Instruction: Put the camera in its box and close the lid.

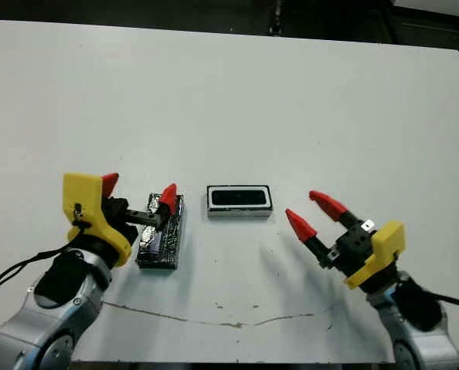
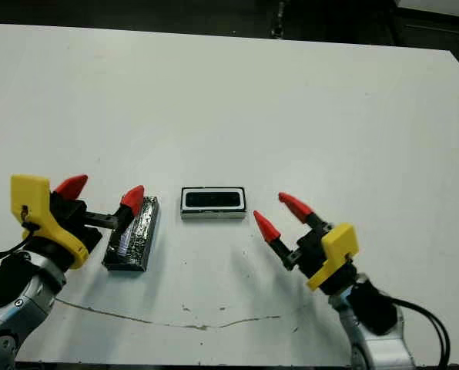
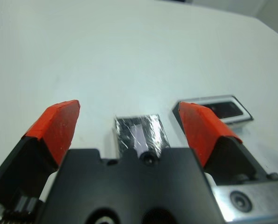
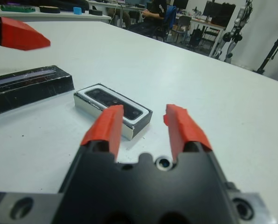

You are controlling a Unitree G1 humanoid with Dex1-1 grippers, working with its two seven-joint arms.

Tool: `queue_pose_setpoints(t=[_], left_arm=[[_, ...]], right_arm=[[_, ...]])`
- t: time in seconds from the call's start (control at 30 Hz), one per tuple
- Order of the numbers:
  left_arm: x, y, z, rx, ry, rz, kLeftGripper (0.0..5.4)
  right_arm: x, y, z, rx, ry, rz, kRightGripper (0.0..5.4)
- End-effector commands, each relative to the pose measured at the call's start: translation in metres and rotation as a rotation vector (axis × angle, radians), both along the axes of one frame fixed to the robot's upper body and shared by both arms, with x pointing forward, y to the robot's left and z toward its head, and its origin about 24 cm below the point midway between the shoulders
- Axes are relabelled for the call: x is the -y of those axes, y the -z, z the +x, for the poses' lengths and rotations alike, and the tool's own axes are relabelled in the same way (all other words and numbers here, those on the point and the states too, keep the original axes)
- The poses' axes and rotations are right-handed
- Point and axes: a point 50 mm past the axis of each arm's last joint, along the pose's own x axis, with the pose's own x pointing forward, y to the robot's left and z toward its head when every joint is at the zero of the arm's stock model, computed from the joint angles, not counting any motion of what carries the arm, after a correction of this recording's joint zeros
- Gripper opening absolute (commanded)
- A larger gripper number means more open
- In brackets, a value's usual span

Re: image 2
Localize black glossy box lid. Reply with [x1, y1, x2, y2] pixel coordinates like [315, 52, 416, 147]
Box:
[102, 195, 160, 273]

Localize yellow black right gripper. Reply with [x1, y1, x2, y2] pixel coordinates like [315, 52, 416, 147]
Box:
[253, 192, 360, 296]

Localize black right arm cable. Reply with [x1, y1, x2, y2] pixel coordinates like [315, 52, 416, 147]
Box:
[390, 296, 452, 367]

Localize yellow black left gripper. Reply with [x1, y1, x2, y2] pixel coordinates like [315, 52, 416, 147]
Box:
[10, 174, 145, 270]

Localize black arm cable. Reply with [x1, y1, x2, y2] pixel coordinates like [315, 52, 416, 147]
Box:
[0, 227, 38, 264]
[390, 296, 452, 367]

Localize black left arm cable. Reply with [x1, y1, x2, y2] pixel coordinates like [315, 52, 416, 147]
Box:
[0, 227, 38, 264]

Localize camera box base white inlay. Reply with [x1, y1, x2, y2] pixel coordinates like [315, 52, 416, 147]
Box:
[180, 187, 249, 221]

